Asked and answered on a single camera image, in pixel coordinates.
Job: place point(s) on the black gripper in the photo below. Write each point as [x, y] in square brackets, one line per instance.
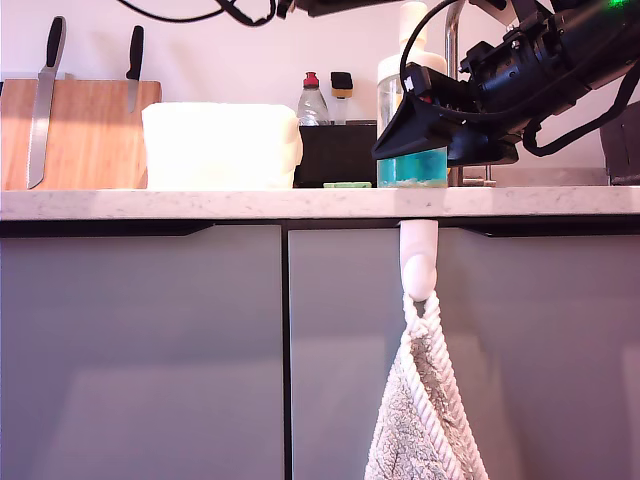
[495, 95]

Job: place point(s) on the white towel hook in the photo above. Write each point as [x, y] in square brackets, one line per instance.
[419, 260]

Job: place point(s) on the black sink caddy box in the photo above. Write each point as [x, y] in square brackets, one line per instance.
[335, 150]

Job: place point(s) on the grey cabinet door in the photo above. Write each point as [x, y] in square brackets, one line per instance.
[550, 350]
[140, 350]

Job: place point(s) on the black yellow dish brush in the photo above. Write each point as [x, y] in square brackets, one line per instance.
[342, 85]

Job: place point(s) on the white bin with bag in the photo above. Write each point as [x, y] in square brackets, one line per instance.
[220, 145]

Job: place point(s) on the wooden cutting board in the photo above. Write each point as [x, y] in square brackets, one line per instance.
[90, 145]

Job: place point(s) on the green dish sponge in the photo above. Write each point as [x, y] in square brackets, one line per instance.
[347, 184]

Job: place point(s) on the steel kitchen faucet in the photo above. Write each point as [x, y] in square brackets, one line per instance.
[452, 40]

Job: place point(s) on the clear bottle red cap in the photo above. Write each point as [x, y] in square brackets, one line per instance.
[312, 107]

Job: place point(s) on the clear soap dispenser blue soap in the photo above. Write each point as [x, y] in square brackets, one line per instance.
[415, 172]

